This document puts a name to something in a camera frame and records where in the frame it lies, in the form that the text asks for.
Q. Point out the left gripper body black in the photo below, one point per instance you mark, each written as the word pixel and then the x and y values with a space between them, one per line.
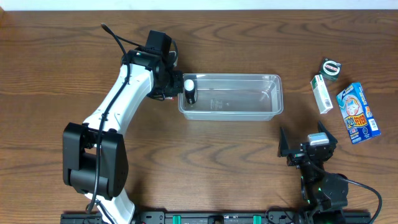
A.
pixel 178 83

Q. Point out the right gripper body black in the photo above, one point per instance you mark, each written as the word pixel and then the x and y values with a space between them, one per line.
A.
pixel 302 152

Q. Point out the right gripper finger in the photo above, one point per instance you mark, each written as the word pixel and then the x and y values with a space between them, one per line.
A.
pixel 323 129
pixel 283 144

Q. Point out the black bottle white cap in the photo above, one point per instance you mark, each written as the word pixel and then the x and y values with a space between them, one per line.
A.
pixel 190 91

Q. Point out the blue Kool Fever box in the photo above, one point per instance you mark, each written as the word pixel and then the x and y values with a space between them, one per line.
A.
pixel 357 115

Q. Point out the clear plastic container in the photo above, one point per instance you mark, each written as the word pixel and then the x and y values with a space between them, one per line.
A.
pixel 233 97

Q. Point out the dark green round-label box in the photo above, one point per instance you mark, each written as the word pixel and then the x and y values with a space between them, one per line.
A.
pixel 330 69

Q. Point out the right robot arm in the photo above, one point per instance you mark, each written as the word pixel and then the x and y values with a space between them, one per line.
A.
pixel 325 192

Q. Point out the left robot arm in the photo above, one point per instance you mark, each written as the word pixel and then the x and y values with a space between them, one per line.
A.
pixel 95 160

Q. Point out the white green medicine box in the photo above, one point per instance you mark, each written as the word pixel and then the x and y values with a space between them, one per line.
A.
pixel 321 94

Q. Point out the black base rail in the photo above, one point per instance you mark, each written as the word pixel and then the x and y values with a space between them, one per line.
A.
pixel 273 216

